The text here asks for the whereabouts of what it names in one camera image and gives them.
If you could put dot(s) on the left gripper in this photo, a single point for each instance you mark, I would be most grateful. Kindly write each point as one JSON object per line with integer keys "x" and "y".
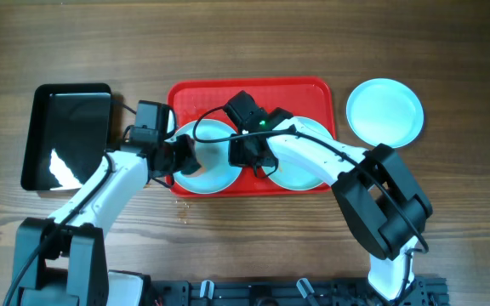
{"x": 185, "y": 155}

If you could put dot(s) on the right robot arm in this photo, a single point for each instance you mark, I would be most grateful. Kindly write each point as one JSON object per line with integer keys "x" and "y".
{"x": 382, "y": 203}

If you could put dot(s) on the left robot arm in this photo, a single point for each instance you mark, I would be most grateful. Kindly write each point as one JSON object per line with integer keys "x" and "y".
{"x": 60, "y": 260}

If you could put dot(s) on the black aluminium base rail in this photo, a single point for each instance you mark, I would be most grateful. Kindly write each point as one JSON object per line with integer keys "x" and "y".
{"x": 339, "y": 292}

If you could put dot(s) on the black rectangular water tray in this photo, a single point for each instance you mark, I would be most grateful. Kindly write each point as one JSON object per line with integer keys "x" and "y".
{"x": 69, "y": 128}

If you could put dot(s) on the red plastic serving tray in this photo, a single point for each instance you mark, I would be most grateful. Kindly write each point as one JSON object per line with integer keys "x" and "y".
{"x": 302, "y": 96}

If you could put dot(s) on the green and orange sponge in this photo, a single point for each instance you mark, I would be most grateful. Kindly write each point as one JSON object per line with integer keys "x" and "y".
{"x": 193, "y": 170}

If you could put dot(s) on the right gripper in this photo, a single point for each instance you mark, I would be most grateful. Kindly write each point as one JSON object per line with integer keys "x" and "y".
{"x": 245, "y": 155}

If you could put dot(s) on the light blue plate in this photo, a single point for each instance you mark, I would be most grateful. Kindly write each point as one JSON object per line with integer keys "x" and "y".
{"x": 385, "y": 111}
{"x": 291, "y": 177}
{"x": 218, "y": 174}

